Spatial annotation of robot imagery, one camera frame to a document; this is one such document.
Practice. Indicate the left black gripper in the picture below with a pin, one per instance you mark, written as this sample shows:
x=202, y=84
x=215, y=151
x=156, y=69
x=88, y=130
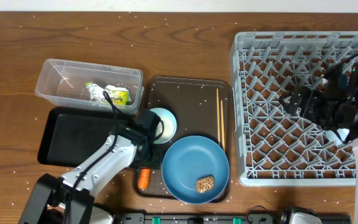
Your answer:
x=149, y=158

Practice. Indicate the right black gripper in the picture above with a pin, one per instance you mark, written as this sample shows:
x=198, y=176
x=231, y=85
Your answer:
x=312, y=97

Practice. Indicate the orange carrot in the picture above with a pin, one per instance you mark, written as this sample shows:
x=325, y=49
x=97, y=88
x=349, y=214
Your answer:
x=143, y=181

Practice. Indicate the white bowl with rice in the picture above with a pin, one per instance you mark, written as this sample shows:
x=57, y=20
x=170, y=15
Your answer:
x=167, y=128

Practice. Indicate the yellow snack wrapper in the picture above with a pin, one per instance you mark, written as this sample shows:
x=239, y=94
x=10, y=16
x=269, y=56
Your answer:
x=119, y=97

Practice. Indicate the light blue plastic cup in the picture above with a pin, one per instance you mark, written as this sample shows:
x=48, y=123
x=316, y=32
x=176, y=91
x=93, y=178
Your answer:
x=337, y=137

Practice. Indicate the foil ball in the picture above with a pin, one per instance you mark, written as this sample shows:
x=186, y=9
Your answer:
x=95, y=92

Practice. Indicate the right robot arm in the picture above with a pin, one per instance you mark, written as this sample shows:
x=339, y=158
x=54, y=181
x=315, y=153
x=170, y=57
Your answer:
x=344, y=90

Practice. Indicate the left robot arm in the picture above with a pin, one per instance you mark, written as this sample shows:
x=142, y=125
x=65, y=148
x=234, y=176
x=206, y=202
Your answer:
x=70, y=197

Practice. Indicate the grey plastic dishwasher rack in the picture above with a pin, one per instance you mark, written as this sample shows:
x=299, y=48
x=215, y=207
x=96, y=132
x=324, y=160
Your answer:
x=274, y=148

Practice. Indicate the large blue plate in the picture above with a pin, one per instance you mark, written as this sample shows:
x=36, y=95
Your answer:
x=190, y=159

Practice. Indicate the brown food chunk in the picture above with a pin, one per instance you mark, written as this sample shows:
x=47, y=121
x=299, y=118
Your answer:
x=205, y=184

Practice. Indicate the right wooden chopstick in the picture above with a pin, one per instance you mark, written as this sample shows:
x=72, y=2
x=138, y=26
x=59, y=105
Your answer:
x=222, y=126

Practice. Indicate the wooden chopstick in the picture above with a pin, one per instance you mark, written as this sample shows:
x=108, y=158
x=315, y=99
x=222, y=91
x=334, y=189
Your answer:
x=222, y=126
x=218, y=118

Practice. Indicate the dark brown serving tray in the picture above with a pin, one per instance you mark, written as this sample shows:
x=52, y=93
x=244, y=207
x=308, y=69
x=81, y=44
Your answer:
x=193, y=103

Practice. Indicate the left wooden chopstick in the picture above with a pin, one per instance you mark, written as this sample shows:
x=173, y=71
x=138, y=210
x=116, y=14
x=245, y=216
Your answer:
x=218, y=118

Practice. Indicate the black plastic tray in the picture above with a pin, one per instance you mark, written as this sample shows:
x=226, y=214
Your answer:
x=73, y=135

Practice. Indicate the clear plastic bin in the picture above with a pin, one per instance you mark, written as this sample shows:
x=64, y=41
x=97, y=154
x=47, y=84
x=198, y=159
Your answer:
x=62, y=82

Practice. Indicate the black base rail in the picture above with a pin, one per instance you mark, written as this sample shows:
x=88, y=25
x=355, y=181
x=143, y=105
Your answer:
x=256, y=215

